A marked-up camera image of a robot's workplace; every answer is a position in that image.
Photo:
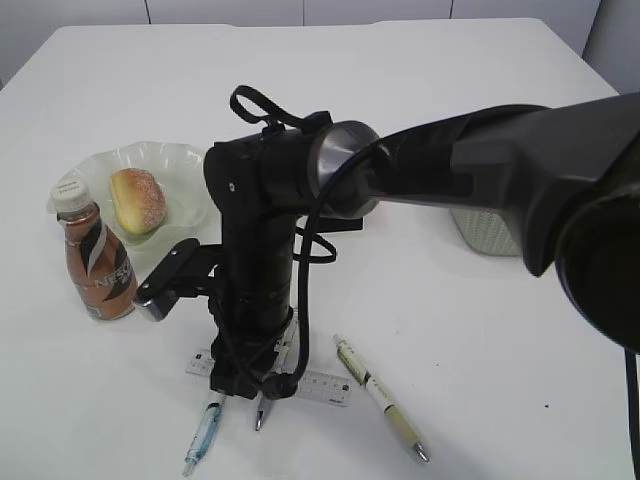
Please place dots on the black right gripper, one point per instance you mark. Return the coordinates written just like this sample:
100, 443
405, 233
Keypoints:
244, 351

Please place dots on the clear plastic ruler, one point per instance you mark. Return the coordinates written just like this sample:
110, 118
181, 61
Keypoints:
314, 386

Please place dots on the beige green pen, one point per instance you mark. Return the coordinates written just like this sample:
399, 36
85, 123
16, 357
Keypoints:
398, 423

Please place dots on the brown coffee bottle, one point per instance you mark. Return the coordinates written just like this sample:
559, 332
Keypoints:
97, 261

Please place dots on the sugared bread roll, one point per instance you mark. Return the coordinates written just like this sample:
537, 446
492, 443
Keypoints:
138, 200

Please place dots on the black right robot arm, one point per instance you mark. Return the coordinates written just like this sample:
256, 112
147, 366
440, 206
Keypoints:
564, 180

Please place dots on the grey white pen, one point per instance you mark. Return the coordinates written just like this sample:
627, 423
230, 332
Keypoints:
263, 409

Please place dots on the light blue pen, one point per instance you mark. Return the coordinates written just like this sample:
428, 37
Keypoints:
205, 433

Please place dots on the black mesh pen holder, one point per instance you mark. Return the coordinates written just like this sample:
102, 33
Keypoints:
327, 224

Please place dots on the pale green glass plate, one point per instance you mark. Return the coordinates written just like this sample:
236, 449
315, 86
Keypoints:
178, 170

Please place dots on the green woven plastic basket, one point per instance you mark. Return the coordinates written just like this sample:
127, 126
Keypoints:
485, 232

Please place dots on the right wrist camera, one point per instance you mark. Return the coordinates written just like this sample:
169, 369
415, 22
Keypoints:
156, 295

